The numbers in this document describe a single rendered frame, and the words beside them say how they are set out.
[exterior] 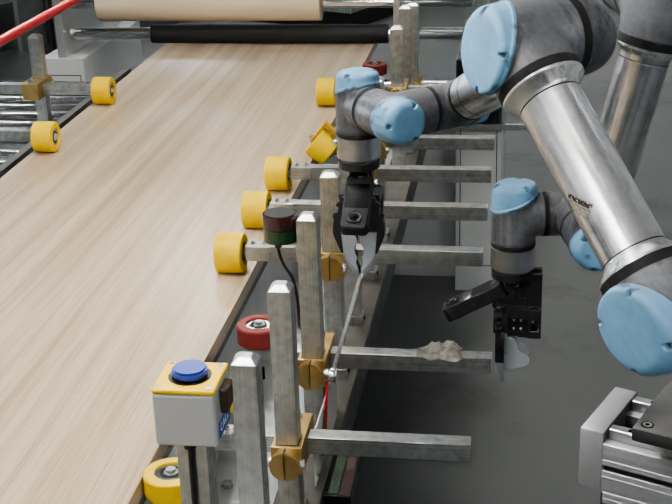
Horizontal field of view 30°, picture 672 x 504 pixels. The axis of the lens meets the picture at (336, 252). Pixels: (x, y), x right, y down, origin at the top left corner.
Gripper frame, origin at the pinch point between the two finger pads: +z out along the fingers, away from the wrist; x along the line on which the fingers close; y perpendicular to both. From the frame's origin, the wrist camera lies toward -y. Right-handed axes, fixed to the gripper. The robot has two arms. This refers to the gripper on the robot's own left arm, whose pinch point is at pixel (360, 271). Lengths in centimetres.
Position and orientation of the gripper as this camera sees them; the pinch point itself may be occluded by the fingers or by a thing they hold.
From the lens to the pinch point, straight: 219.5
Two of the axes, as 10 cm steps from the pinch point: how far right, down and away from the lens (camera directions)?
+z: 0.3, 9.3, 3.7
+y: 1.5, -3.7, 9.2
